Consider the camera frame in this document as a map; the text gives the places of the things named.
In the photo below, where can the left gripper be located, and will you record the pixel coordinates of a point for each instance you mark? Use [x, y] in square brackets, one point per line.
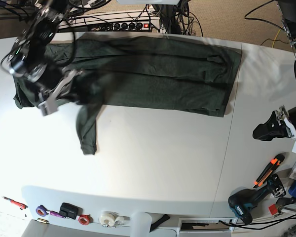
[281, 124]

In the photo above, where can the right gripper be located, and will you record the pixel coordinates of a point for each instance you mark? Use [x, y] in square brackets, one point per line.
[48, 98]

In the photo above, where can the dark green t-shirt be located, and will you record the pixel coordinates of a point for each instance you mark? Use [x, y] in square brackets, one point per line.
[145, 72]

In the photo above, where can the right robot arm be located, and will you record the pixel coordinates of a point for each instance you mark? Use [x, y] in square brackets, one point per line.
[27, 59]

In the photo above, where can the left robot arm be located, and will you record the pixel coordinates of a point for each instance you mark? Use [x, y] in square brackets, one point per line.
[288, 12]

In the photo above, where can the orange black utility knife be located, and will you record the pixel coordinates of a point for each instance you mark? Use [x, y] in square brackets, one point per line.
[268, 170]

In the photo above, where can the red square tag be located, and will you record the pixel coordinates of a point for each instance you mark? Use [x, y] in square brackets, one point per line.
[273, 209]

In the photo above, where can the red black screwdriver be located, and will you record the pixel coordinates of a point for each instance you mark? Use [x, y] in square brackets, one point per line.
[18, 204]

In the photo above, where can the purple tape roll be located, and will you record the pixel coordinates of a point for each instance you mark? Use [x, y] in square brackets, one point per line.
[41, 211]

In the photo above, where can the black power strip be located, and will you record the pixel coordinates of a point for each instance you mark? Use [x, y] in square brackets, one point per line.
[115, 27]

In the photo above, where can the red tape roll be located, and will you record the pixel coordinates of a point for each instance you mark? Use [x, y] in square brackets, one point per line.
[84, 220]

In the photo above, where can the clear tape dispenser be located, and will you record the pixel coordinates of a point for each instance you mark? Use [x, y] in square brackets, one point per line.
[112, 219]

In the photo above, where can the white paper roll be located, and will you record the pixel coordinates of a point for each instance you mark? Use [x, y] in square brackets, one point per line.
[140, 223]

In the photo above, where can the teal black cordless drill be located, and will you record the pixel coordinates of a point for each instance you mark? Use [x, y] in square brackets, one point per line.
[242, 202]

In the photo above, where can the black action camera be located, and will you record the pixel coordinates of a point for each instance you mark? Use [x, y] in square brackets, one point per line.
[68, 210]

